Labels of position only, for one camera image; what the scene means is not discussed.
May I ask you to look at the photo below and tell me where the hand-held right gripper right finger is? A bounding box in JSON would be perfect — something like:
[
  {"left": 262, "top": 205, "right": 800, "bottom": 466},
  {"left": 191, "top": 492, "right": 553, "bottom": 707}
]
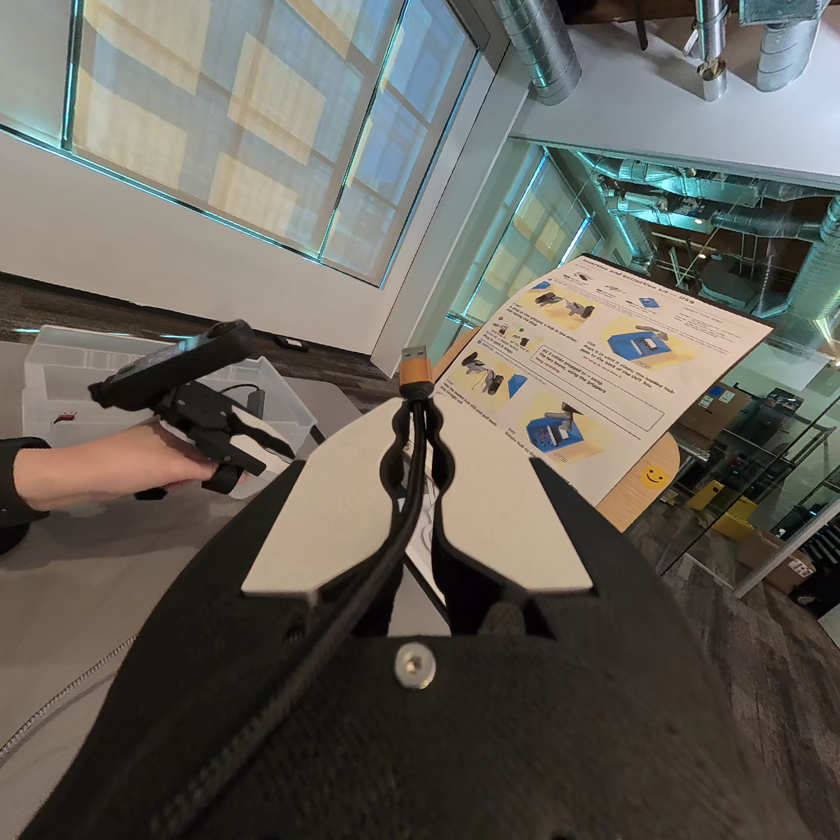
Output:
[{"left": 423, "top": 392, "right": 599, "bottom": 601}]

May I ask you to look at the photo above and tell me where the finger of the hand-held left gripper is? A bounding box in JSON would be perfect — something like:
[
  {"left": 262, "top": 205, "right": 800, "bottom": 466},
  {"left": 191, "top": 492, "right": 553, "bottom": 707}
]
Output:
[
  {"left": 239, "top": 438, "right": 293, "bottom": 475},
  {"left": 231, "top": 406, "right": 298, "bottom": 460}
]

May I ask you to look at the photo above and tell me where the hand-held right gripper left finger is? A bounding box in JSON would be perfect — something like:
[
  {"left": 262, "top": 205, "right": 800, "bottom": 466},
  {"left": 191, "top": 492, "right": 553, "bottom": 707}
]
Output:
[{"left": 241, "top": 395, "right": 414, "bottom": 608}]

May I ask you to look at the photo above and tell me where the black cable with orange plug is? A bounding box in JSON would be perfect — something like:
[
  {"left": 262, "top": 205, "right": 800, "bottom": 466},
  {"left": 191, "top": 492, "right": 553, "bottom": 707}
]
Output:
[{"left": 141, "top": 343, "right": 435, "bottom": 840}]

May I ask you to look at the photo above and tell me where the person's left forearm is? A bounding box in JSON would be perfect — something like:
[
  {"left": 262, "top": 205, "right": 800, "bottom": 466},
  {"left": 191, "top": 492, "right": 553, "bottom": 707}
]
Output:
[{"left": 0, "top": 436, "right": 52, "bottom": 557}]

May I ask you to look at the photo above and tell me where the person's left hand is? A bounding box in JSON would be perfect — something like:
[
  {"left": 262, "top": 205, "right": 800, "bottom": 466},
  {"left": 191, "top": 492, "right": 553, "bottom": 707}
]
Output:
[{"left": 13, "top": 420, "right": 250, "bottom": 513}]

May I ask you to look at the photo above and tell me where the black adapter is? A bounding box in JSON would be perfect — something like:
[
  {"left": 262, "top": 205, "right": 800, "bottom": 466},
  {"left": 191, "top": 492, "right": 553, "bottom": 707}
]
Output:
[{"left": 220, "top": 384, "right": 268, "bottom": 416}]

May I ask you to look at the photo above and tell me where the wooden board with smiley sticker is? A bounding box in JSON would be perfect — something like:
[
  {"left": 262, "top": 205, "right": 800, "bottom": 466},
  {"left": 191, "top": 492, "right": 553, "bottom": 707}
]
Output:
[{"left": 433, "top": 328, "right": 681, "bottom": 534}]

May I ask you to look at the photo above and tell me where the clear plastic bin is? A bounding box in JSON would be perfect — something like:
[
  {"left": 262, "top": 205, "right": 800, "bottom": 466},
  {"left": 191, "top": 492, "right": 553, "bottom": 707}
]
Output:
[{"left": 23, "top": 325, "right": 317, "bottom": 462}]

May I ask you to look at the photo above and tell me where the printed instruction sheet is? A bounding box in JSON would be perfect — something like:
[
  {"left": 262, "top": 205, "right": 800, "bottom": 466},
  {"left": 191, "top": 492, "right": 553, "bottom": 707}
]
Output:
[{"left": 434, "top": 252, "right": 777, "bottom": 475}]

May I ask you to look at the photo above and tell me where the yellow bin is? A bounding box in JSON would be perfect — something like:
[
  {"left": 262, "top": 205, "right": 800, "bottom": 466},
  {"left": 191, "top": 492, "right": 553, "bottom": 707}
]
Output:
[{"left": 684, "top": 478, "right": 763, "bottom": 543}]

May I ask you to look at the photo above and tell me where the cardboard box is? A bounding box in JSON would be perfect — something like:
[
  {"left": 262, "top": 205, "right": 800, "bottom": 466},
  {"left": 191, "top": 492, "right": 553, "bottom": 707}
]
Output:
[
  {"left": 735, "top": 525, "right": 819, "bottom": 595},
  {"left": 682, "top": 382, "right": 757, "bottom": 442}
]

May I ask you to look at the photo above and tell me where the narrow window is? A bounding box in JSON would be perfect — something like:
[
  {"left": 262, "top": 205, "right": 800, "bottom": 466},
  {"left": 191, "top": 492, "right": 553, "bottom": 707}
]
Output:
[{"left": 446, "top": 147, "right": 602, "bottom": 329}]

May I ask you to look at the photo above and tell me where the large window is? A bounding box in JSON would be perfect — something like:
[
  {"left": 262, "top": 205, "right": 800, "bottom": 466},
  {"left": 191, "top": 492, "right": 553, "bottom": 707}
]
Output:
[{"left": 62, "top": 0, "right": 481, "bottom": 290}]

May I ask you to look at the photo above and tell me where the silver pipe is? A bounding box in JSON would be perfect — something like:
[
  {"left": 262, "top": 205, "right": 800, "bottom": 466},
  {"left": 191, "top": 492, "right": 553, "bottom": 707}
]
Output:
[{"left": 694, "top": 0, "right": 731, "bottom": 101}]

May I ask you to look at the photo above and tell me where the grey braided cable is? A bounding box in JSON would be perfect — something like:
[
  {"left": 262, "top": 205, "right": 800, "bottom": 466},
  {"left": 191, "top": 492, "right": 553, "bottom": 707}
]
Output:
[{"left": 0, "top": 629, "right": 135, "bottom": 765}]

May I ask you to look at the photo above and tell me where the silver ribbed air duct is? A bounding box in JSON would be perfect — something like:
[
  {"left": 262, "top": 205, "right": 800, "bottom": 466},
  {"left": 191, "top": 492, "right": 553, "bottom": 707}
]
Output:
[
  {"left": 740, "top": 0, "right": 829, "bottom": 93},
  {"left": 491, "top": 0, "right": 583, "bottom": 104}
]

